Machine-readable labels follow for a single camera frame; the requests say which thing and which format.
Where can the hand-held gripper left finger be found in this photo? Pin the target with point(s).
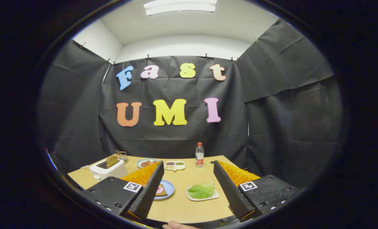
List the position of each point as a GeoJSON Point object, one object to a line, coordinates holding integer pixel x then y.
{"type": "Point", "coordinates": [150, 190]}

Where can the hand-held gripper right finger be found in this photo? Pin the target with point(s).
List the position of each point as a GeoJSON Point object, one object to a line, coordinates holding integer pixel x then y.
{"type": "Point", "coordinates": [230, 190]}

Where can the green lettuce leaf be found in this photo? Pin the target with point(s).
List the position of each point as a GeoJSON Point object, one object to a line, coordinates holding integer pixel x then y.
{"type": "Point", "coordinates": [201, 190]}

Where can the brown toast slice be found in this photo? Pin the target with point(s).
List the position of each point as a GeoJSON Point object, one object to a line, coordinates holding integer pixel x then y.
{"type": "Point", "coordinates": [111, 161]}

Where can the pink ham slice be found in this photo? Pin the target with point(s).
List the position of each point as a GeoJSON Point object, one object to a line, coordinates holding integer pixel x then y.
{"type": "Point", "coordinates": [159, 190]}

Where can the square bread slice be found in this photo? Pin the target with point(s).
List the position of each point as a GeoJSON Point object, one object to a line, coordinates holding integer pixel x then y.
{"type": "Point", "coordinates": [163, 192]}

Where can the white square plate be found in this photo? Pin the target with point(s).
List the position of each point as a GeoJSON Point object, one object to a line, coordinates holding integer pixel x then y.
{"type": "Point", "coordinates": [215, 195]}

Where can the blue plate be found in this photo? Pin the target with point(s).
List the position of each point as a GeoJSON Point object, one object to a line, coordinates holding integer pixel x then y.
{"type": "Point", "coordinates": [169, 189]}

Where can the pale green plate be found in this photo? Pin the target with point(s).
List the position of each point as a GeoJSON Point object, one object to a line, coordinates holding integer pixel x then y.
{"type": "Point", "coordinates": [139, 162]}

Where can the white divided spice dish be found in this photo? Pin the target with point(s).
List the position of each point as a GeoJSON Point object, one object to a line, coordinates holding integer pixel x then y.
{"type": "Point", "coordinates": [174, 165]}

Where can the white toaster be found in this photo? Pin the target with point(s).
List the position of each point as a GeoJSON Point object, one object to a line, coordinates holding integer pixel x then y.
{"type": "Point", "coordinates": [112, 172]}

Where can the clear red-capped water bottle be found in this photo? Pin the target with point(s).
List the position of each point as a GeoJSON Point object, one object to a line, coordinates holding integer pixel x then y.
{"type": "Point", "coordinates": [199, 157]}

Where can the black backdrop cloth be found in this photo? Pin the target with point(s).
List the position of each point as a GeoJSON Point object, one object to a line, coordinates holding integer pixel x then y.
{"type": "Point", "coordinates": [176, 136]}

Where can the ceiling light panel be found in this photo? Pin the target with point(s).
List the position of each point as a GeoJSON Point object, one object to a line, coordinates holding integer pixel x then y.
{"type": "Point", "coordinates": [179, 7]}

